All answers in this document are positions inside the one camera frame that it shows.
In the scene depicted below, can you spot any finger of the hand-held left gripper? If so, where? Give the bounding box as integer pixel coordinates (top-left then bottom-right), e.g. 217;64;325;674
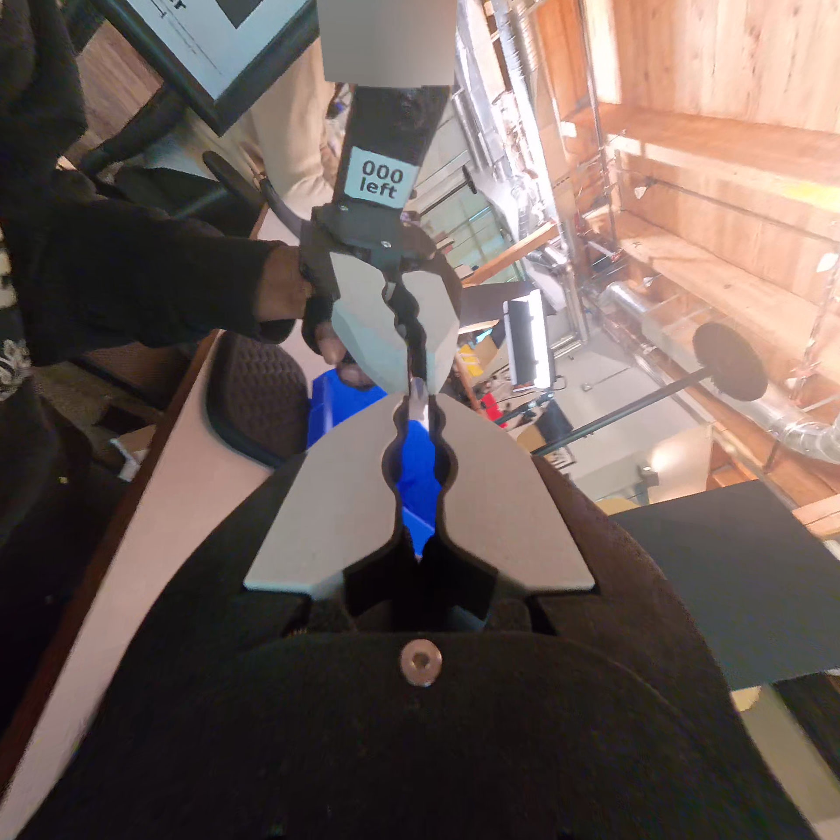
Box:
330;252;413;393
400;269;460;396

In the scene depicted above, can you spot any LED panel light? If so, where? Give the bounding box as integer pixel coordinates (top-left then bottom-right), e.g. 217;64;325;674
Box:
503;287;559;392

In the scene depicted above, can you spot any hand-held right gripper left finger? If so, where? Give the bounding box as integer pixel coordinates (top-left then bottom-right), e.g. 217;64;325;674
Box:
243;392;411;601

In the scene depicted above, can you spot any black office chair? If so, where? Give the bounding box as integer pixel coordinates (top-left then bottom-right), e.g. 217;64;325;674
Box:
201;150;311;245

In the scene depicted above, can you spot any black disc on pole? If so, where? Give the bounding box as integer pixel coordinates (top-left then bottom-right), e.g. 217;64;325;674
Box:
530;320;770;458
419;164;480;219

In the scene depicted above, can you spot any silver ribbed flexible duct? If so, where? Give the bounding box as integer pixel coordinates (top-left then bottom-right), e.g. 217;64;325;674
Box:
763;392;840;465

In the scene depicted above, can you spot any black mesh pad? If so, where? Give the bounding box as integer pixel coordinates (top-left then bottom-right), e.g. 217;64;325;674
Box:
205;333;314;469

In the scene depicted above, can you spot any person's left hand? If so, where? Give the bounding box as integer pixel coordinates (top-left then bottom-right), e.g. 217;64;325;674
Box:
261;243;375;389

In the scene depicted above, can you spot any person's left forearm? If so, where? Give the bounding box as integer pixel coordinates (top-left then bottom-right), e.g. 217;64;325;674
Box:
0;190;303;366

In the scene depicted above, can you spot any black flat panel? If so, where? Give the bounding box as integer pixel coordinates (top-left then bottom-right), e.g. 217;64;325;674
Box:
605;478;840;691

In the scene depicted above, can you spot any framed tag sign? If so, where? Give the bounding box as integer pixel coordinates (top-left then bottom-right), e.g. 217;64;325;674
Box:
92;0;324;137

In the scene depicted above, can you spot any blue plastic bin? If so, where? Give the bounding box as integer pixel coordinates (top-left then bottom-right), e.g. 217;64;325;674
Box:
306;366;445;560

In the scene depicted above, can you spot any black printed sweatshirt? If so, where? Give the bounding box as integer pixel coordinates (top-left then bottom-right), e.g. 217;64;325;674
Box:
0;0;89;592

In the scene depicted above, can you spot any wooden support post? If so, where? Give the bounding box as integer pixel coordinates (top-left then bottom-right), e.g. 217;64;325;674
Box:
461;221;560;287

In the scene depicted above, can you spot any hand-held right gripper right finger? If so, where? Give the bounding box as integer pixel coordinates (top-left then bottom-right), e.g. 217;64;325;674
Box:
425;394;597;631

